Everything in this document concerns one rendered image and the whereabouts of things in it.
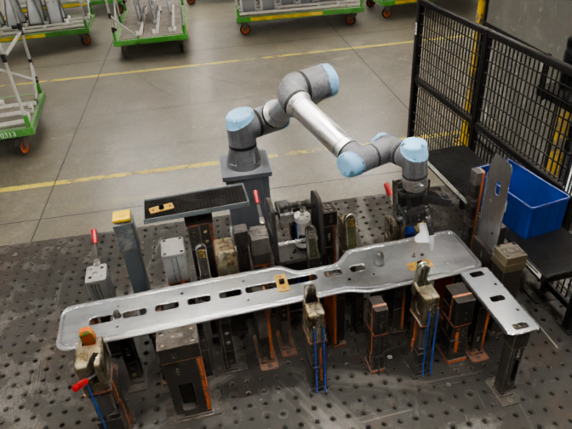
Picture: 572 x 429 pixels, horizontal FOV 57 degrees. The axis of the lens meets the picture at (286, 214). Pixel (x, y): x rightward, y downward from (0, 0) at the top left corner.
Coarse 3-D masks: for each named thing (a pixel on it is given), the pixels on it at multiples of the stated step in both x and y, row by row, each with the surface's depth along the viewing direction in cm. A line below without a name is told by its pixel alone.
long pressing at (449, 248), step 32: (352, 256) 184; (384, 256) 183; (416, 256) 182; (448, 256) 180; (192, 288) 175; (224, 288) 174; (320, 288) 171; (352, 288) 171; (384, 288) 170; (64, 320) 166; (128, 320) 164; (160, 320) 163; (192, 320) 163
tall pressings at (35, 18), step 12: (36, 0) 798; (48, 0) 781; (0, 12) 803; (12, 12) 780; (36, 12) 787; (48, 12) 795; (60, 12) 800; (0, 24) 790; (12, 24) 788; (36, 24) 797
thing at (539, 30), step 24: (480, 0) 395; (504, 0) 368; (528, 0) 339; (552, 0) 314; (480, 24) 402; (504, 24) 372; (528, 24) 343; (552, 24) 318; (504, 48) 376; (552, 48) 322; (504, 72) 379; (504, 96) 383; (480, 120) 425; (504, 120) 388; (528, 120) 360; (552, 120) 332; (480, 144) 429; (528, 144) 365; (552, 168) 336
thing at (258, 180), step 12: (264, 156) 228; (264, 168) 219; (228, 180) 216; (240, 180) 218; (252, 180) 219; (264, 180) 221; (252, 192) 222; (264, 192) 223; (252, 204) 225; (264, 204) 226; (240, 216) 227; (252, 216) 228; (264, 216) 229
